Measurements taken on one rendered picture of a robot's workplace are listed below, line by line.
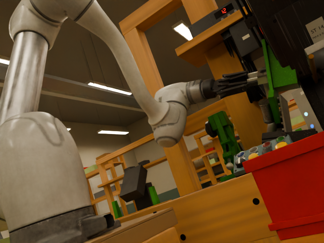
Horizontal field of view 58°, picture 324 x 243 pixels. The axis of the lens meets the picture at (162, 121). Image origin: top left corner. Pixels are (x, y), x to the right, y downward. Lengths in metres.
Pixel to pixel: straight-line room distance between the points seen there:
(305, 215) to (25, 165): 0.45
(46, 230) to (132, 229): 0.14
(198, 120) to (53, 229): 1.11
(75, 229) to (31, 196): 0.10
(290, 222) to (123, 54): 0.77
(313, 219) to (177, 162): 1.09
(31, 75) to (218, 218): 0.65
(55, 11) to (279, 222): 0.86
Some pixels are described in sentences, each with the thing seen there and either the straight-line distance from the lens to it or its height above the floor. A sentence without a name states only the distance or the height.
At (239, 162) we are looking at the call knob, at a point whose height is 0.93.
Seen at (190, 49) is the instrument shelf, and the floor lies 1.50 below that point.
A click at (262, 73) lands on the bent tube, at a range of 1.07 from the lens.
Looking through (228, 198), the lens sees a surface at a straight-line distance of 0.76.
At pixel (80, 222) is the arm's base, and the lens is 0.56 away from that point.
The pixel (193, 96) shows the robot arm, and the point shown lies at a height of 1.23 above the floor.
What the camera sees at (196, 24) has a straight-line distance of 1.47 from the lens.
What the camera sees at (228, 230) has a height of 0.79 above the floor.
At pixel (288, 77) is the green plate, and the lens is 0.99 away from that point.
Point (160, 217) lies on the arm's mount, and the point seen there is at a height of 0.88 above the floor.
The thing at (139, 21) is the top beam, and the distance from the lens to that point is 1.73.
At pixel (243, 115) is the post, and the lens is 1.37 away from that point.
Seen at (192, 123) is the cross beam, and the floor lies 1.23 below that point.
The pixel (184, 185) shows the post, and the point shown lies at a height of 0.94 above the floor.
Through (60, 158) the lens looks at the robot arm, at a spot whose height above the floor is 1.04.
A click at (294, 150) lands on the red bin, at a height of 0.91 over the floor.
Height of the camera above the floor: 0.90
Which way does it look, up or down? 14 degrees up
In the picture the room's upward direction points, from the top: 20 degrees counter-clockwise
